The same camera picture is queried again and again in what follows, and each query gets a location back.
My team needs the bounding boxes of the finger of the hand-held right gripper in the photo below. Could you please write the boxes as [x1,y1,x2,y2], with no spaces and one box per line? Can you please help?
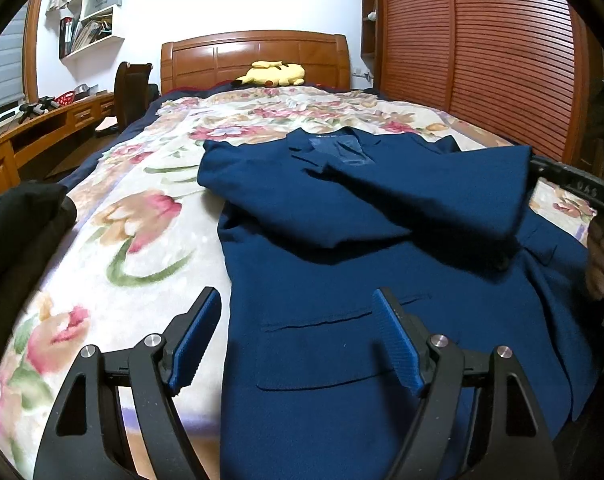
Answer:
[529,156,559,185]

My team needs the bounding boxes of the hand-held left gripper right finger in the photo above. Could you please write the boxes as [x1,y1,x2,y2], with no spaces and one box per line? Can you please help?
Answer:
[372,287,558,480]

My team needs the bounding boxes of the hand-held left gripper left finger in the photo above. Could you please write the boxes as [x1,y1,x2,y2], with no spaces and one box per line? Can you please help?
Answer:
[32,286,222,480]

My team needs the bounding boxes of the dark blue suit jacket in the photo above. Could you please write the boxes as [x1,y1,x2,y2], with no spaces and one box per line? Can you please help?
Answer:
[197,127,603,480]

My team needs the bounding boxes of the person's right hand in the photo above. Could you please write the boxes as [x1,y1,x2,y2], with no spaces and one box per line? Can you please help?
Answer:
[584,220,604,302]

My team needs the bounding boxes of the floral blanket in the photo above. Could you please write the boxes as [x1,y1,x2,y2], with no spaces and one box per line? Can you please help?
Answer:
[0,85,600,480]

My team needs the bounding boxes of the wooden slatted wardrobe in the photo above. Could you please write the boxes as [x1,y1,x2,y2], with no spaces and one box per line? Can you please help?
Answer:
[360,0,604,176]

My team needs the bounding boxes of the black cloth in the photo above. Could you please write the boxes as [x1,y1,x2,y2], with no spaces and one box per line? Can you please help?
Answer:
[0,180,78,301]

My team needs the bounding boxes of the dark wooden chair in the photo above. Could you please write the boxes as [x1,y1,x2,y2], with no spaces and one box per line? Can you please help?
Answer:
[96,61,160,136]

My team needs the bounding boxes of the wooden desk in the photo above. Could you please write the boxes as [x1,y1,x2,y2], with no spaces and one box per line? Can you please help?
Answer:
[0,91,118,211]

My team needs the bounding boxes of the yellow plush toy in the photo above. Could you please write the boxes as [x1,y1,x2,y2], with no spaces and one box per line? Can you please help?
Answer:
[233,61,306,87]

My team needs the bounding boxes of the wooden bed headboard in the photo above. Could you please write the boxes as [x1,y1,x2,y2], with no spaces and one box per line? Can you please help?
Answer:
[160,30,352,95]

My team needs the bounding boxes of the black device on desk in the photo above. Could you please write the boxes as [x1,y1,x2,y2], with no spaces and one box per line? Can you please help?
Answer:
[16,96,59,122]

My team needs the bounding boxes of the leaning books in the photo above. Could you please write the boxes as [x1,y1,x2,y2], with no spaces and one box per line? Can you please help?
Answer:
[76,20,114,52]

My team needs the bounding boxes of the row of binders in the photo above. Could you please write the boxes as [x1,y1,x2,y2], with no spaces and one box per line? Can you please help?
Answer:
[59,16,83,59]

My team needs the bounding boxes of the grey window blind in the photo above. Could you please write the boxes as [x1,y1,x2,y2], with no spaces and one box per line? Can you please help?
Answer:
[0,2,30,117]

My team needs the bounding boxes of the white wall shelf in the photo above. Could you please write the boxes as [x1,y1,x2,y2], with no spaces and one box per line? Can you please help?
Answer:
[46,0,132,59]

